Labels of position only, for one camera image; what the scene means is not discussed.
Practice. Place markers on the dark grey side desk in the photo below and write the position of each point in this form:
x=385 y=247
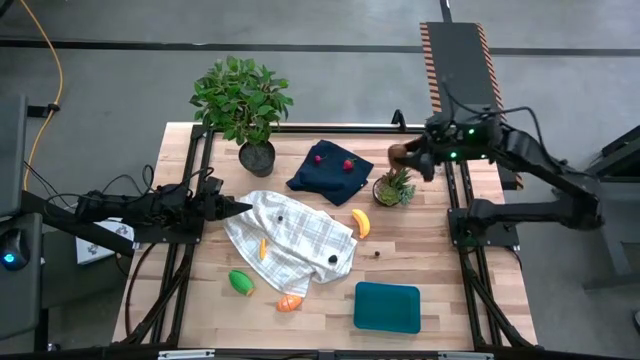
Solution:
x=12 y=150

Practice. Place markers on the black clamp bracket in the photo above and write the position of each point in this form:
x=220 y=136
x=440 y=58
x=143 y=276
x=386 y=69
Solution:
x=398 y=120

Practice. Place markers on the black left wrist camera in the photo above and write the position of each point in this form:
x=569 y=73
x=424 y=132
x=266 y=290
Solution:
x=214 y=185

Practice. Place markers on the white plaid dish towel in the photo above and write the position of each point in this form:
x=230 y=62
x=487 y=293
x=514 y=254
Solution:
x=300 y=240

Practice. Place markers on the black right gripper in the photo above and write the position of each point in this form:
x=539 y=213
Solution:
x=436 y=147

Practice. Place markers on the brown toy kiwi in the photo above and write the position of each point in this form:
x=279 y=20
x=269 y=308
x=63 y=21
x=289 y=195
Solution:
x=396 y=150

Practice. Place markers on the yellow toy banana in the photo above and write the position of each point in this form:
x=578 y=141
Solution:
x=362 y=223

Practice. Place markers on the green toy vegetable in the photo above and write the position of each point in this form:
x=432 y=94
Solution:
x=241 y=282

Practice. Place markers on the small potted succulent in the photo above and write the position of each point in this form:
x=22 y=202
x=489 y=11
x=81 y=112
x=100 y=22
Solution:
x=392 y=190

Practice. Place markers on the navy blue cloth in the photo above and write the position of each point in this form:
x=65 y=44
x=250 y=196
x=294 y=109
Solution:
x=325 y=182

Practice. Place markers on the small orange toy carrot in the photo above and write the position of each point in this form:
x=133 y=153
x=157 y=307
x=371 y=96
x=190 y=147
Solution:
x=262 y=249

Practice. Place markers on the teal plastic tupperware container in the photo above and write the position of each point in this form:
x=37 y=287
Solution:
x=387 y=307

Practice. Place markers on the orange toy produce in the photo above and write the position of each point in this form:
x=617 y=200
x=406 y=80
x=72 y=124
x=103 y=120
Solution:
x=289 y=303

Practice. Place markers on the black aluminium table frame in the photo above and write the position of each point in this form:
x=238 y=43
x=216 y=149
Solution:
x=325 y=129

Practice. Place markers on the white printed box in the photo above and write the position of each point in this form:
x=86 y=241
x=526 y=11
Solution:
x=95 y=250

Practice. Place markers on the silver metal bracket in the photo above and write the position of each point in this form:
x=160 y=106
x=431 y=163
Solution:
x=185 y=355
x=465 y=356

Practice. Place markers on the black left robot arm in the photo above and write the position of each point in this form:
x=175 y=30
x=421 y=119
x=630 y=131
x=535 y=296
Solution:
x=150 y=207

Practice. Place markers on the black computer mouse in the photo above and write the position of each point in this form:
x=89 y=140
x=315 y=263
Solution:
x=12 y=250

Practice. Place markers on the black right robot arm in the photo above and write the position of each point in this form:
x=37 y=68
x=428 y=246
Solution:
x=540 y=160

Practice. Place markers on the leafy green potted plant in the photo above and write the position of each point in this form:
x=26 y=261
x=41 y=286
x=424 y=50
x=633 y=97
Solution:
x=240 y=100

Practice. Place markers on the black diagonal support beam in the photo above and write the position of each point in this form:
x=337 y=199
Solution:
x=75 y=225

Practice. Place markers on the grey metal cart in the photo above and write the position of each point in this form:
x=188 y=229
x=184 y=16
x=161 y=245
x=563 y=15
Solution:
x=620 y=160

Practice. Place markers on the red toy strawberry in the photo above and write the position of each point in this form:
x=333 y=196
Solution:
x=348 y=165

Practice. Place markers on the black striped-edge floor mat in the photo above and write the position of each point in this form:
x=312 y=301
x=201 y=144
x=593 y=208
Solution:
x=460 y=55

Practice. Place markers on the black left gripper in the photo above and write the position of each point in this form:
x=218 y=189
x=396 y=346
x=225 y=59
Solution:
x=204 y=207

